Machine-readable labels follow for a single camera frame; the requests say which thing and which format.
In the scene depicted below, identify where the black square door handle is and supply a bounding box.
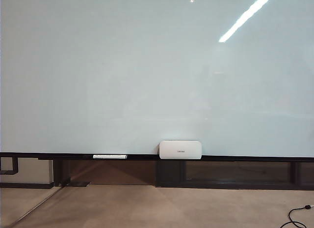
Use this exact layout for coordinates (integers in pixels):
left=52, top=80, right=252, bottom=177
left=0, top=156, right=19, bottom=175

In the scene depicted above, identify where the black glass partition frame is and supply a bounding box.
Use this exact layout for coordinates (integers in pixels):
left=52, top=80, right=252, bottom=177
left=52, top=159, right=314, bottom=190

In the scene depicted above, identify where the black floor cable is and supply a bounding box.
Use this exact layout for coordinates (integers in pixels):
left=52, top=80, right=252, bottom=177
left=288, top=204, right=314, bottom=228

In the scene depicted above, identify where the large glass whiteboard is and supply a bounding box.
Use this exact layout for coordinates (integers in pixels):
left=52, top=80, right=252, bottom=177
left=0, top=0, right=314, bottom=158

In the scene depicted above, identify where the white marker pen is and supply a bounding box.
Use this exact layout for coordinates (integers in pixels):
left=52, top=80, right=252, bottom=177
left=92, top=154, right=128, bottom=160

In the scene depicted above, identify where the white rectangular whiteboard eraser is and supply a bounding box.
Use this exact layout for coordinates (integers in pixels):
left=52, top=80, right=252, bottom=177
left=158, top=140, right=203, bottom=160

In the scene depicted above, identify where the black whiteboard pen tray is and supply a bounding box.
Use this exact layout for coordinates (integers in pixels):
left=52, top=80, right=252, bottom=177
left=38, top=153, right=235, bottom=163

